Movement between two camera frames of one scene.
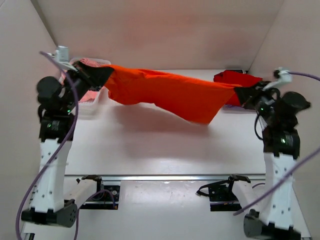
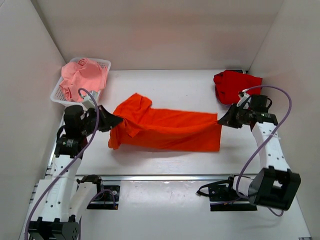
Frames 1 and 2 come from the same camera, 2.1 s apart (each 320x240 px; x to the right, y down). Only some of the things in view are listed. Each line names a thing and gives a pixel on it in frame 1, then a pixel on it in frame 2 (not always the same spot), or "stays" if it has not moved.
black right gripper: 247,95 -> 228,119
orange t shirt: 198,100 -> 142,127
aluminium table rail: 165,178 stays
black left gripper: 99,74 -> 109,119
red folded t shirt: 236,78 stays
